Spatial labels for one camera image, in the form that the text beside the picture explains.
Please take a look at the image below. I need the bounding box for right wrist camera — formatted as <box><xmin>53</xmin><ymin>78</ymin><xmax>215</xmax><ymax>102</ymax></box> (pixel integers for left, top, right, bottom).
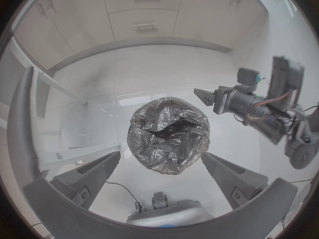
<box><xmin>236</xmin><ymin>68</ymin><xmax>263</xmax><ymax>94</ymax></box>

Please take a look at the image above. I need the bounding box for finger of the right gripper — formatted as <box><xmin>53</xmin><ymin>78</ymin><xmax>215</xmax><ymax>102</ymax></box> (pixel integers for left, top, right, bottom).
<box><xmin>194</xmin><ymin>88</ymin><xmax>215</xmax><ymax>106</ymax></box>

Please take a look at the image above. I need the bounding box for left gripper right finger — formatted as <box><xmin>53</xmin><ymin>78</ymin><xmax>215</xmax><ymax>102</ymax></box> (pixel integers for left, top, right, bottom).
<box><xmin>201</xmin><ymin>152</ymin><xmax>269</xmax><ymax>210</ymax></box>

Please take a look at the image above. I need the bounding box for grey padded white chair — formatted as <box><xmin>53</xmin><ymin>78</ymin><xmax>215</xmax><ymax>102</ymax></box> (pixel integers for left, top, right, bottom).
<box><xmin>7</xmin><ymin>66</ymin><xmax>121</xmax><ymax>176</ymax></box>

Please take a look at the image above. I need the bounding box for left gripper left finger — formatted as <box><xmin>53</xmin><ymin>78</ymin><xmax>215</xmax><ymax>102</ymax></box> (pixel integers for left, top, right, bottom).
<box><xmin>49</xmin><ymin>151</ymin><xmax>121</xmax><ymax>210</ymax></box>

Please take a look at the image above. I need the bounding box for beige cabinet with drawers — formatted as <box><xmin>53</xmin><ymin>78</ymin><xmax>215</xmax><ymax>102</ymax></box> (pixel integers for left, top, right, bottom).
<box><xmin>11</xmin><ymin>0</ymin><xmax>269</xmax><ymax>71</ymax></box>

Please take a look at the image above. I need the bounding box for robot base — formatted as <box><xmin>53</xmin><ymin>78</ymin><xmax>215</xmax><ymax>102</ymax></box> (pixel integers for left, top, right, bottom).
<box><xmin>126</xmin><ymin>191</ymin><xmax>215</xmax><ymax>227</ymax></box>

